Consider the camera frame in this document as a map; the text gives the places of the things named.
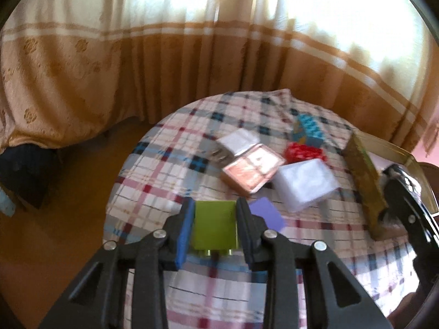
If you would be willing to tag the white charger adapter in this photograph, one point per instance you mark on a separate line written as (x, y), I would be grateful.
(231, 146)

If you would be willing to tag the clear plastic box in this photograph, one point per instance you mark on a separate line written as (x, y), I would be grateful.
(303, 184)

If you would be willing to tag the copper pink case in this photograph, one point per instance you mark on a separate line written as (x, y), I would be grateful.
(249, 172)

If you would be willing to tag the red building brick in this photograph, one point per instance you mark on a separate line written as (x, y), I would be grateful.
(296, 152)

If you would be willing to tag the cream and brown curtain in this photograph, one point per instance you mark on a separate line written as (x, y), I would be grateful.
(71, 69)

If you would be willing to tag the purple rectangular block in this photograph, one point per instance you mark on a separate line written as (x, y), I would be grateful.
(264, 208)

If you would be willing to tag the checkered tablecloth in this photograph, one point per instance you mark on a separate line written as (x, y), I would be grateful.
(175, 159)

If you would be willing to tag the green building block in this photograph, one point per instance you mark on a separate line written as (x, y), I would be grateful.
(215, 227)

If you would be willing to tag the blue building brick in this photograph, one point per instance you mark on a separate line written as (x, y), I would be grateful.
(306, 131)

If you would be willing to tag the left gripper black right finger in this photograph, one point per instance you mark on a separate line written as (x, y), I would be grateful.
(334, 298)

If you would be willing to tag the gold metal tin box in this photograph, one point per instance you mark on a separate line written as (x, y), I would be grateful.
(367, 157)

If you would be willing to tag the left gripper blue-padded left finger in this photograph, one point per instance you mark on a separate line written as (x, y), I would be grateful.
(96, 296)

